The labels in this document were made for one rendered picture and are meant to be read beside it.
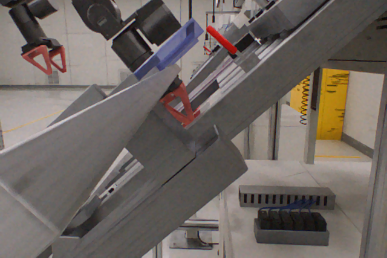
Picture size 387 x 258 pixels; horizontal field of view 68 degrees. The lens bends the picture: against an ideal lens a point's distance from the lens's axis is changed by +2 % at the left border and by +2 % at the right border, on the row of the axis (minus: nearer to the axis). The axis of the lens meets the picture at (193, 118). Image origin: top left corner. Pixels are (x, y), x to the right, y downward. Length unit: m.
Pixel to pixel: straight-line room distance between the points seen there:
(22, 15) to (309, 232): 0.93
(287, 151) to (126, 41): 1.68
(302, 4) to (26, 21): 0.74
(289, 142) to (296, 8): 1.61
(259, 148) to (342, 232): 1.26
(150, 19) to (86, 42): 9.50
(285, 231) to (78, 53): 9.68
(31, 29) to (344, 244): 0.98
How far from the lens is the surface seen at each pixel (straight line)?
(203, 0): 9.40
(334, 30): 0.48
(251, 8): 1.89
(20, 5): 1.00
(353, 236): 0.84
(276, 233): 0.73
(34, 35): 0.97
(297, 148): 2.08
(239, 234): 0.76
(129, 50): 0.53
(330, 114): 3.97
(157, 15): 0.53
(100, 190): 0.74
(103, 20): 0.52
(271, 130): 1.21
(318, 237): 0.76
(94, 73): 9.96
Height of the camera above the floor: 1.04
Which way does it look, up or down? 12 degrees down
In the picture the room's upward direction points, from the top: straight up
